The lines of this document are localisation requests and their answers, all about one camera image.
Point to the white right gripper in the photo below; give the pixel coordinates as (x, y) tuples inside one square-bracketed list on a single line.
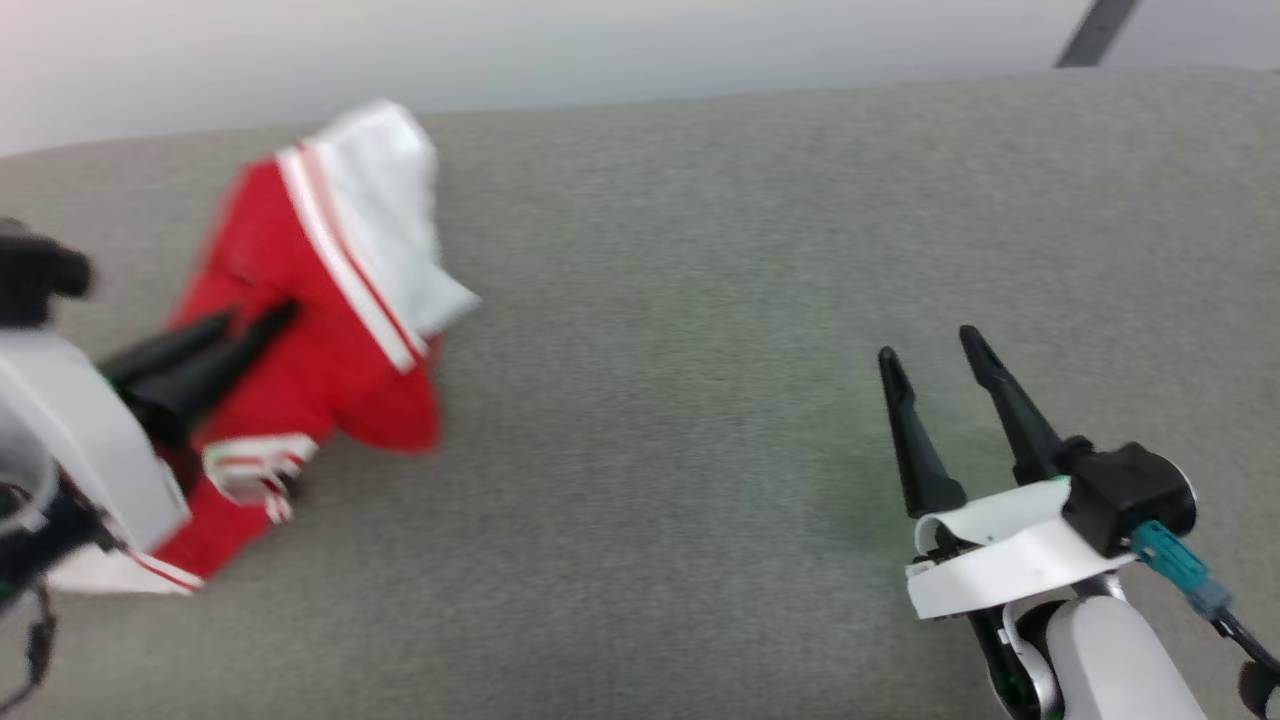
[(1010, 575)]

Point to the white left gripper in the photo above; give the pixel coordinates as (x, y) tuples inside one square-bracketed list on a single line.
[(95, 440)]

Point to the red and white basketball jersey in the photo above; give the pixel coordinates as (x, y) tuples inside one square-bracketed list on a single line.
[(345, 385)]

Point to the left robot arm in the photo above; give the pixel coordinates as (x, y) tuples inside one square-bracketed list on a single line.
[(40, 540)]

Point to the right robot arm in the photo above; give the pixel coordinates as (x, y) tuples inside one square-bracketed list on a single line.
[(1110, 660)]

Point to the grey fabric sofa seat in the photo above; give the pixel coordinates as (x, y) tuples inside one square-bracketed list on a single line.
[(650, 450)]

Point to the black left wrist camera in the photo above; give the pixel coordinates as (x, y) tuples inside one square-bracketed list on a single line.
[(35, 275)]

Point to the dark grey slanted post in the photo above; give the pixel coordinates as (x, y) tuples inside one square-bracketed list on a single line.
[(1097, 33)]

